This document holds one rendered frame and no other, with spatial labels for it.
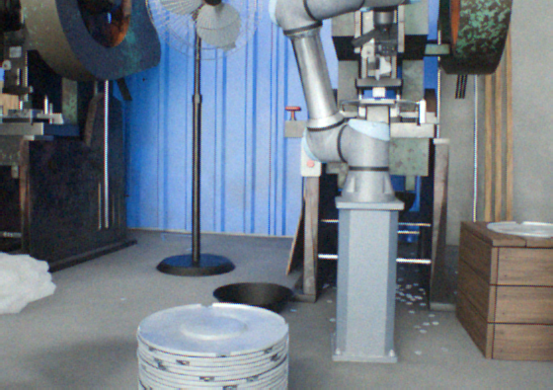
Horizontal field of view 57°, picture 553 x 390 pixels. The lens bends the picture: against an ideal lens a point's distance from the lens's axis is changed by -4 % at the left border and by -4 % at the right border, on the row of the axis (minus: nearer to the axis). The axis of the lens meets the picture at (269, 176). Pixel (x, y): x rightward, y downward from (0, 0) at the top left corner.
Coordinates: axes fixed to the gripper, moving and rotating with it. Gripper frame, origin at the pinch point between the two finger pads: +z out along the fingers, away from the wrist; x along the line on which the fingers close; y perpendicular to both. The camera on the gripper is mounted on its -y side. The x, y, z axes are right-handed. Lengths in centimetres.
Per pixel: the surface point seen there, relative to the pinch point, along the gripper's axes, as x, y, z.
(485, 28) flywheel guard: 6.6, 39.4, -16.4
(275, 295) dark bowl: -39, -37, 73
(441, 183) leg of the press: -16.9, 24.6, 35.3
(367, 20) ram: 31.7, -2.8, -14.7
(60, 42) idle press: 17, -135, -13
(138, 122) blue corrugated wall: 133, -158, 72
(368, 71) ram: 19.8, -2.3, 3.9
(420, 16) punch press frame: 26.5, 17.9, -17.0
